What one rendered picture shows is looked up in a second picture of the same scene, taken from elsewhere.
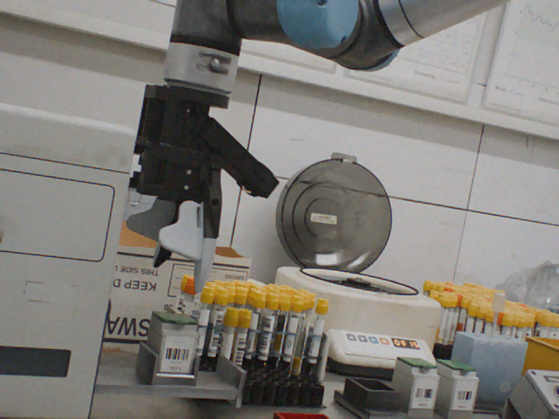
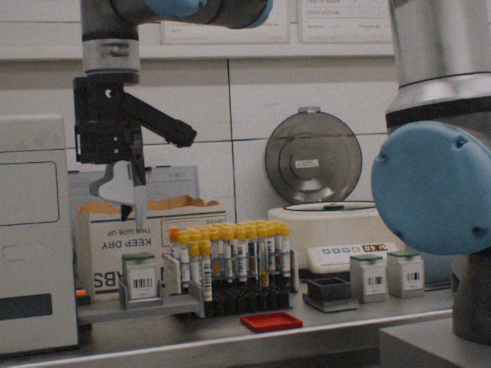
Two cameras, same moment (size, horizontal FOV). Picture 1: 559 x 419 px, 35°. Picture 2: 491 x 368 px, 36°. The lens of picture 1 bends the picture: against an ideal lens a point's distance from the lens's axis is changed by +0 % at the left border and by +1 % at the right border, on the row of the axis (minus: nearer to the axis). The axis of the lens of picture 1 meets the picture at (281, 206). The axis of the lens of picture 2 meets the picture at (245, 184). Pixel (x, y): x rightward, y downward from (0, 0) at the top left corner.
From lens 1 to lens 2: 23 cm
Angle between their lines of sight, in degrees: 10
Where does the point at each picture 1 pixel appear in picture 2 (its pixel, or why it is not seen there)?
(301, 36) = (165, 10)
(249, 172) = (168, 128)
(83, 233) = (39, 201)
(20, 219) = not seen: outside the picture
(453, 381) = (400, 266)
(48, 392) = (41, 328)
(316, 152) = (290, 111)
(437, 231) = not seen: hidden behind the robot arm
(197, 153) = (118, 122)
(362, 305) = (330, 223)
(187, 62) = (94, 54)
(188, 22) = (88, 23)
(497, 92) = not seen: hidden behind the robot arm
